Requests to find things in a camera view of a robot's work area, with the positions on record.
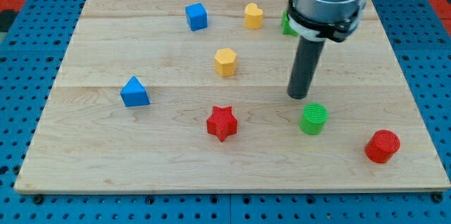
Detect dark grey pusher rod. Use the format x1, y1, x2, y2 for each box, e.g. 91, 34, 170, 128
287, 37, 325, 99

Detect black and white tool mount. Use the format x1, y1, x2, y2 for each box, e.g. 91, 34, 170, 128
286, 0, 362, 42

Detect red cylinder block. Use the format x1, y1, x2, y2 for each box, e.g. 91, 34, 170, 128
365, 130, 401, 163

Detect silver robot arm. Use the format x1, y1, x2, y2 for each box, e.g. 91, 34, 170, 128
287, 0, 366, 99

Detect green star block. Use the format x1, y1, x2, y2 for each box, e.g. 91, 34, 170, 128
280, 10, 299, 37

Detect yellow heart block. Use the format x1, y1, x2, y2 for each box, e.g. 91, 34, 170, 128
244, 3, 264, 30

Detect green cylinder block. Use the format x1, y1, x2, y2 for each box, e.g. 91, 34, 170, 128
299, 103, 328, 135

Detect yellow hexagon block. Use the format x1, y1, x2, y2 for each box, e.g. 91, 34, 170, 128
214, 48, 237, 77

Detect red star block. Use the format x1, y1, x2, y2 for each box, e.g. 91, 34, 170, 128
206, 106, 238, 142

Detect blue cube block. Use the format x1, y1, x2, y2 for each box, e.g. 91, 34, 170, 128
185, 3, 208, 31

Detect light wooden board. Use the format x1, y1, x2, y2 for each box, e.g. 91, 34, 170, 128
14, 0, 450, 194

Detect blue triangle block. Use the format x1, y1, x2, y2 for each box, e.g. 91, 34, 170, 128
120, 76, 150, 107

